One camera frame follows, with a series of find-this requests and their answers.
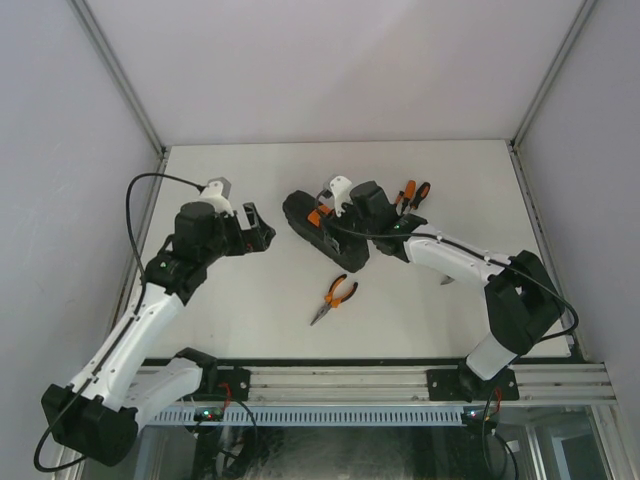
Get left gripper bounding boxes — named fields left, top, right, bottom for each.
left=199, top=203, right=273, bottom=266

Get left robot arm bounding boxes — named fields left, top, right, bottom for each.
left=41, top=201, right=276, bottom=466

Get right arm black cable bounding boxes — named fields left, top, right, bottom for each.
left=324, top=219, right=579, bottom=466

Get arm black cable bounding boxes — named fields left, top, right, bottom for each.
left=33, top=172, right=206, bottom=472
left=324, top=219, right=579, bottom=466

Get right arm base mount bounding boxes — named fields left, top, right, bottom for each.
left=426, top=364, right=520, bottom=402

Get grey slotted cable duct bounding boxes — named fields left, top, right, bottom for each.
left=149, top=404, right=464, bottom=427

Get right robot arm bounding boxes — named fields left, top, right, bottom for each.
left=320, top=176, right=573, bottom=400

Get black orange handled screwdriver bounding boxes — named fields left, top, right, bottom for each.
left=409, top=182, right=431, bottom=211

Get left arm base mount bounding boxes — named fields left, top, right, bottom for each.
left=175, top=348, right=251, bottom=401

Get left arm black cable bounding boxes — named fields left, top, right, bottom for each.
left=33, top=172, right=206, bottom=472

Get aluminium frame rail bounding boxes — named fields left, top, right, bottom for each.
left=134, top=363, right=618, bottom=404

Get black plastic tool case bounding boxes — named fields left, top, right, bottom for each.
left=282, top=190, right=369, bottom=273

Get orange black needle-nose pliers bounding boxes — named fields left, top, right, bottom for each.
left=310, top=274, right=359, bottom=326

